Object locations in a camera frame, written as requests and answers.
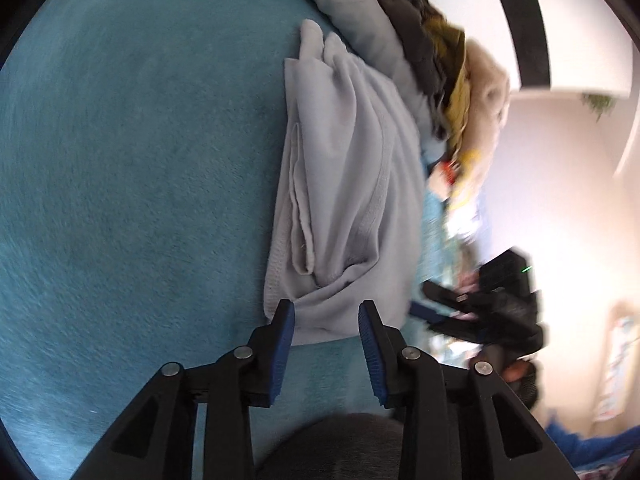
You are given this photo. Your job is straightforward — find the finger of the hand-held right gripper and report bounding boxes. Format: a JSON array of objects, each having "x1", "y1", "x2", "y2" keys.
[
  {"x1": 407, "y1": 301, "x2": 482, "y2": 337},
  {"x1": 421, "y1": 280, "x2": 482, "y2": 308}
]

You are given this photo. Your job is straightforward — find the light blue sweatshirt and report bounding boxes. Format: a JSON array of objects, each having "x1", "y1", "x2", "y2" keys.
[{"x1": 263, "y1": 19, "x2": 427, "y2": 347}]

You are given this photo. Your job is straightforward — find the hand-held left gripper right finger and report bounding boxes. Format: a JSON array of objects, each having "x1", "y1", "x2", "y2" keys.
[{"x1": 357, "y1": 299, "x2": 577, "y2": 480}]

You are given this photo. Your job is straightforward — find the beige fluffy garment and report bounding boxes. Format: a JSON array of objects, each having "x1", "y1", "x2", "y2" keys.
[{"x1": 459, "y1": 37, "x2": 512, "y2": 202}]

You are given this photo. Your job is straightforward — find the white wardrobe with black stripe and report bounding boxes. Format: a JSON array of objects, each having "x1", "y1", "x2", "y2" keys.
[{"x1": 415, "y1": 0, "x2": 637, "y2": 99}]

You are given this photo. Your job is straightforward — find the cream printed garment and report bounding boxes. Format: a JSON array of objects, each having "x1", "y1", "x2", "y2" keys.
[{"x1": 425, "y1": 147, "x2": 484, "y2": 212}]

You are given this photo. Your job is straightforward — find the blue cloth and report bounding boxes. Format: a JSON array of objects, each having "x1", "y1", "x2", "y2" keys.
[{"x1": 542, "y1": 409, "x2": 640, "y2": 472}]

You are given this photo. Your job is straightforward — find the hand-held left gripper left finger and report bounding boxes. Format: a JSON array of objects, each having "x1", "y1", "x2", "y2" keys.
[{"x1": 70, "y1": 299, "x2": 297, "y2": 480}]

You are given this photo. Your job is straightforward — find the yellow-green knit sweater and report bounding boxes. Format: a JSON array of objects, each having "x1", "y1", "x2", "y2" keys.
[{"x1": 425, "y1": 12, "x2": 474, "y2": 157}]

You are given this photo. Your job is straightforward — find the person's right hand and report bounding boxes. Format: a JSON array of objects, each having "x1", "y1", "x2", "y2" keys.
[{"x1": 500, "y1": 360, "x2": 541, "y2": 407}]

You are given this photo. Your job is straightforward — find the dark grey pants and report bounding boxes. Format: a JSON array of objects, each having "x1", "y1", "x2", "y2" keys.
[{"x1": 359, "y1": 0, "x2": 452, "y2": 142}]

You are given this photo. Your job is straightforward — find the wall poster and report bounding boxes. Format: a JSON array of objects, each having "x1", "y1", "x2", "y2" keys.
[{"x1": 594, "y1": 304, "x2": 640, "y2": 422}]

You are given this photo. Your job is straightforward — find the teal floral bed sheet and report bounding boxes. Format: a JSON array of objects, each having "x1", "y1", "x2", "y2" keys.
[{"x1": 0, "y1": 0, "x2": 482, "y2": 480}]

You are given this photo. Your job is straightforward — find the green potted plant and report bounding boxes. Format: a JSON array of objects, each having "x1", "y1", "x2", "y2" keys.
[{"x1": 580, "y1": 92, "x2": 622, "y2": 122}]

